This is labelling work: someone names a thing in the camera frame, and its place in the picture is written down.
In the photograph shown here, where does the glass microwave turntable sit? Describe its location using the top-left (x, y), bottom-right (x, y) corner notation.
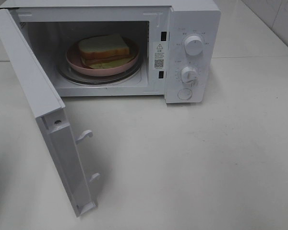
top-left (56, 56), bottom-right (143, 85)

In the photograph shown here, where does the white lower timer knob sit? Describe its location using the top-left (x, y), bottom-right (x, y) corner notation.
top-left (180, 67), bottom-right (199, 84)

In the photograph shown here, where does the white upper power knob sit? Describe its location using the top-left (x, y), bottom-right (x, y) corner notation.
top-left (184, 34), bottom-right (204, 56)

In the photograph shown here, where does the white microwave oven body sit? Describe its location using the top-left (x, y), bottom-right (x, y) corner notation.
top-left (0, 0), bottom-right (221, 103)

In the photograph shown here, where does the round white door button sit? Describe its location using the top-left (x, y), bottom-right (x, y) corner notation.
top-left (178, 89), bottom-right (192, 100)

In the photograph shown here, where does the toast sandwich with lettuce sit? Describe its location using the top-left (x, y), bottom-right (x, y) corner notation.
top-left (78, 34), bottom-right (134, 69)

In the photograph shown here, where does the pink round plate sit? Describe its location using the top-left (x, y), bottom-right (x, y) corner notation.
top-left (65, 37), bottom-right (140, 77)

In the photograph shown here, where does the white microwave door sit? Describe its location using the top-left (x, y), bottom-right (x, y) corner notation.
top-left (0, 9), bottom-right (96, 216)

